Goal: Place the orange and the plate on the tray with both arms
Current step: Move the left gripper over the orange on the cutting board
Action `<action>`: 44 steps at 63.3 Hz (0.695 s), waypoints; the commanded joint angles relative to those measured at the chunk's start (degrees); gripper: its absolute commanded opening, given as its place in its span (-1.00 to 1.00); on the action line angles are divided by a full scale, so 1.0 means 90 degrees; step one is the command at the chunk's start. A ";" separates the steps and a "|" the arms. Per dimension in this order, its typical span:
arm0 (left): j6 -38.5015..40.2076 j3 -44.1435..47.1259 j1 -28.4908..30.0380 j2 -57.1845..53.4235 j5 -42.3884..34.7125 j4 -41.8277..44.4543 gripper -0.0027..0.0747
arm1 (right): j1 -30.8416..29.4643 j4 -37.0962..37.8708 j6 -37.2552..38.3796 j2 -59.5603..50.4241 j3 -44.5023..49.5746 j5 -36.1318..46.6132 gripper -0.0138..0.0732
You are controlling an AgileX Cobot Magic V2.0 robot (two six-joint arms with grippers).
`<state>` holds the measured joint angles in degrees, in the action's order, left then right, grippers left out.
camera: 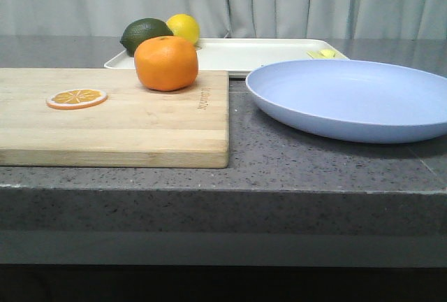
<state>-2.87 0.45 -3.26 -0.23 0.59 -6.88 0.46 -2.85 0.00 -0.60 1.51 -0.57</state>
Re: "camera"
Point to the grey curtain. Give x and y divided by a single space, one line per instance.
395 19

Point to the orange fruit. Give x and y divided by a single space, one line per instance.
166 63

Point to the dark green lime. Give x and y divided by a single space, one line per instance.
141 30

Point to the light blue plate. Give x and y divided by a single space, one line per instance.
351 100

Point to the cream white tray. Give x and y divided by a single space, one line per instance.
240 56

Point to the wooden cutting board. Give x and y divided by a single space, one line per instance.
133 127

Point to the yellow utensil handle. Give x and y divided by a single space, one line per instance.
316 55
329 54

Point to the orange slice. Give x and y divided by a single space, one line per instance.
74 99

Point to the yellow lemon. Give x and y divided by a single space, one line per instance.
185 26

